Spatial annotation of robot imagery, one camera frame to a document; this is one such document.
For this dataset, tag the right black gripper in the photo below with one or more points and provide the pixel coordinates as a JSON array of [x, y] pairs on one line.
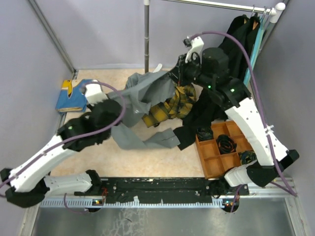
[[178, 72]]

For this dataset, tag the grey button-up shirt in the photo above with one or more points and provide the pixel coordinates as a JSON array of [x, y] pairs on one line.
[[141, 92]]

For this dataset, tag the teal plastic hanger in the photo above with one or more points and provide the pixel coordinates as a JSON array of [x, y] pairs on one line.
[[265, 17], [255, 49]]

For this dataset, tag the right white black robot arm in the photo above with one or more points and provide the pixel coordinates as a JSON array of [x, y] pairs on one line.
[[272, 157]]

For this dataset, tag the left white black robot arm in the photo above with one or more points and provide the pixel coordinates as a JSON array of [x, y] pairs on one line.
[[30, 183]]

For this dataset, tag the yellow black plaid shirt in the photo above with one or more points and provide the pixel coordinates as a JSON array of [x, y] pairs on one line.
[[177, 106]]

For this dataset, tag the folded blue shirt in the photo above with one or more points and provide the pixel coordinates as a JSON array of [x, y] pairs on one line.
[[71, 99]]

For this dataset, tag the white rack foot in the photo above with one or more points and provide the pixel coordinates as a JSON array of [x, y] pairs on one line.
[[158, 68]]

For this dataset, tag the black hanging garments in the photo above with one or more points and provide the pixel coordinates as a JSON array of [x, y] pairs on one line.
[[238, 49]]

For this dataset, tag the rolled dark green tie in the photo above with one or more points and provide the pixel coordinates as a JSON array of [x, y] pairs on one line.
[[204, 133]]

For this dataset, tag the metal clothes rack pole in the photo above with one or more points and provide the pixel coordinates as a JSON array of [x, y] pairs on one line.
[[146, 34]]

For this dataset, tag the orange wooden compartment tray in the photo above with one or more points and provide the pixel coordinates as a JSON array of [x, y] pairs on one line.
[[213, 163]]

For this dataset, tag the rolled black orange tie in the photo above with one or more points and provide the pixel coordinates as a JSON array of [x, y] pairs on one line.
[[226, 144]]

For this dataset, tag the rolled dark blue tie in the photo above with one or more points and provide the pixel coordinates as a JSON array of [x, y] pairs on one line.
[[247, 157]]

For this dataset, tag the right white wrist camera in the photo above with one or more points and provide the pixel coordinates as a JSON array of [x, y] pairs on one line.
[[196, 45]]

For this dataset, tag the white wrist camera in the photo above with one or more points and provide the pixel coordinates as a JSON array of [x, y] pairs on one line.
[[196, 45], [94, 93]]

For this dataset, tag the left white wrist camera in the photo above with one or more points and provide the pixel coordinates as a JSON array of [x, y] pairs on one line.
[[94, 93]]

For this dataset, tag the horizontal metal clothes rail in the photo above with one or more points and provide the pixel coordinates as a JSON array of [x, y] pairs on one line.
[[279, 7]]

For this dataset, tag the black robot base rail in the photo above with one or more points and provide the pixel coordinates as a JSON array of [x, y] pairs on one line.
[[174, 190]]

